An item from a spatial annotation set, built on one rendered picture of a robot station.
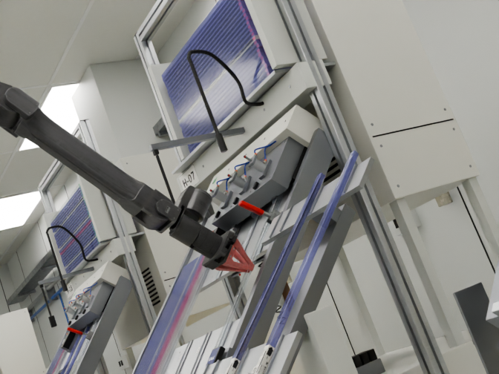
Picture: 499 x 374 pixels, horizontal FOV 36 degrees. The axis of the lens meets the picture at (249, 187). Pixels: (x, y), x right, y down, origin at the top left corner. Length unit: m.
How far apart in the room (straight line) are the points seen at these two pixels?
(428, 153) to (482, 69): 1.38
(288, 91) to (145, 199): 0.48
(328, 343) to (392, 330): 2.78
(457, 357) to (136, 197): 0.84
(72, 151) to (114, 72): 3.88
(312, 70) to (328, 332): 0.74
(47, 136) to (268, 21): 0.63
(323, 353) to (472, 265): 2.31
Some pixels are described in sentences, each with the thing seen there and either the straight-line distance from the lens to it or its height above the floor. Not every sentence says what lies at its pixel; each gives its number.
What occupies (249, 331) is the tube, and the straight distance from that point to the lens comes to 1.32.
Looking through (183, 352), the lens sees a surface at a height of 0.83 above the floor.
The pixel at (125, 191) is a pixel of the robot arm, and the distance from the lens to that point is 1.65.
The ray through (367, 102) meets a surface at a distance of 1.99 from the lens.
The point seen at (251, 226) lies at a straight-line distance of 1.93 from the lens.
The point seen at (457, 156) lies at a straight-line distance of 2.11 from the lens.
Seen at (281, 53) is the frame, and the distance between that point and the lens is 1.89.
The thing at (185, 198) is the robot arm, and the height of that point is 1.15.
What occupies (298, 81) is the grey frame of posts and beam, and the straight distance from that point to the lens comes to 1.87.
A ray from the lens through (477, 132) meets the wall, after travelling 3.44.
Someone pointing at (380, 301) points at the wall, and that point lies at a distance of 4.14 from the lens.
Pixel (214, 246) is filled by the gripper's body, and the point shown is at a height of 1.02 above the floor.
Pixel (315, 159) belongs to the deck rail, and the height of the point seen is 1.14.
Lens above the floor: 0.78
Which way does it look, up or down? 11 degrees up
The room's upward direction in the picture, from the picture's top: 21 degrees counter-clockwise
